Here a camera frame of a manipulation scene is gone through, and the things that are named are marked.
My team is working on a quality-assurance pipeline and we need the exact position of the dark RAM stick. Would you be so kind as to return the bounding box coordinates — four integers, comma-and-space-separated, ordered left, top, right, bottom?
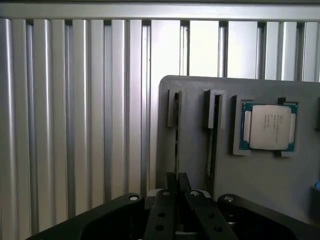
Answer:
204, 94, 224, 192
174, 92, 182, 176

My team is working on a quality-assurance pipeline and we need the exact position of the grey plastic parts rack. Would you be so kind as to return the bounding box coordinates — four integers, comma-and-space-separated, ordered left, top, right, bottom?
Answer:
154, 74, 320, 227

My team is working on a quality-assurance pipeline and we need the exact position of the dark part with blue tip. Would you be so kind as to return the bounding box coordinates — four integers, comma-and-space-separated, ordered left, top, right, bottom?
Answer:
309, 181, 320, 221

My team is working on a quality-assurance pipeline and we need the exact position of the CPU with silver lid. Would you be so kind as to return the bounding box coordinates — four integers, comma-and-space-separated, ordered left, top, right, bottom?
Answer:
240, 101, 299, 152

